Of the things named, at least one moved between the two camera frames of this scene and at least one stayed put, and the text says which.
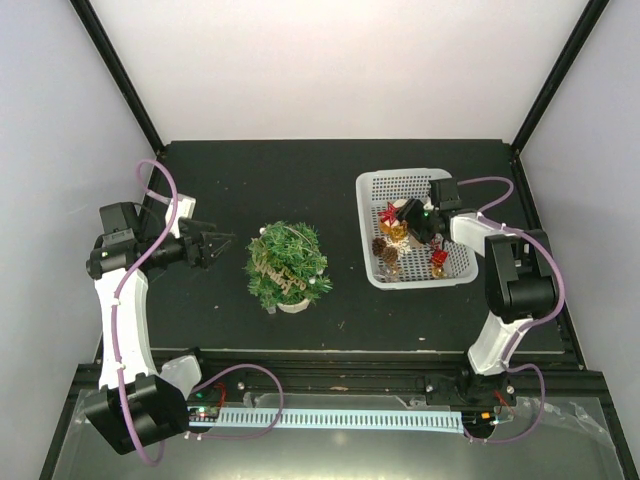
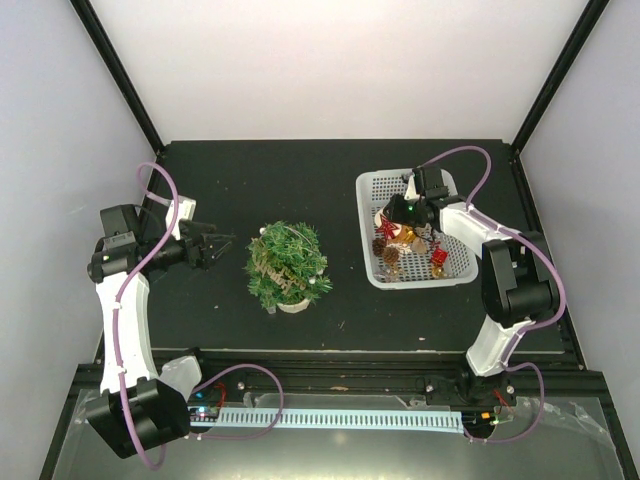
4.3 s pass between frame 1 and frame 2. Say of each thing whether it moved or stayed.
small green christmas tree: stayed
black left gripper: stayed
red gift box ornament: stayed
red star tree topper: moved
